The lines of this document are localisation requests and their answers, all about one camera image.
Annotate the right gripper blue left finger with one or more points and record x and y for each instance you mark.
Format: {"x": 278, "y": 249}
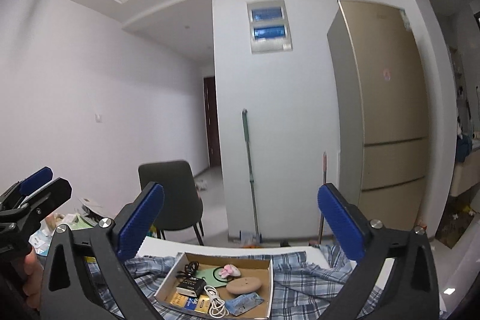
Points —
{"x": 134, "y": 221}

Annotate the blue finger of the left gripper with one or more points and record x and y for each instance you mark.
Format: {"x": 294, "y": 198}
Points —
{"x": 46, "y": 200}
{"x": 35, "y": 181}

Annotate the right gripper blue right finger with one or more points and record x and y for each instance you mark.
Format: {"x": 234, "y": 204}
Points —
{"x": 349, "y": 226}

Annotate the black Face tissue pack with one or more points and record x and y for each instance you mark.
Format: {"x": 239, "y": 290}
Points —
{"x": 192, "y": 287}

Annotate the person's left hand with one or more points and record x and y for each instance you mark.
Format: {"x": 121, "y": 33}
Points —
{"x": 32, "y": 286}

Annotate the dark grey chair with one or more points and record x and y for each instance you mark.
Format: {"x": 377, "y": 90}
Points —
{"x": 183, "y": 207}

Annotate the blue plaid shirt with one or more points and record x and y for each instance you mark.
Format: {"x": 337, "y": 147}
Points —
{"x": 301, "y": 289}

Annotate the yellow blue flat packet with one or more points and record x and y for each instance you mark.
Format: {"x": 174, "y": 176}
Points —
{"x": 199, "y": 304}

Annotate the white cardboard tray box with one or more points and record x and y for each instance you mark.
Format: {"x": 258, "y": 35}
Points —
{"x": 230, "y": 276}

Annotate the gold refrigerator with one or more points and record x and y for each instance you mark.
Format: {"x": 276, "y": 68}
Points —
{"x": 383, "y": 112}

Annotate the light blue tissue pack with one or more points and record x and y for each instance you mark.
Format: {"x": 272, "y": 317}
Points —
{"x": 243, "y": 303}

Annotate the dark wooden door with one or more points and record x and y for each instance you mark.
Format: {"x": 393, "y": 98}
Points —
{"x": 210, "y": 104}

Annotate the white wall switch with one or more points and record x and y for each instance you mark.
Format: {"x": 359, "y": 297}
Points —
{"x": 98, "y": 118}

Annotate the wall electrical panel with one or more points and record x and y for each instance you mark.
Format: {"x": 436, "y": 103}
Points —
{"x": 269, "y": 27}

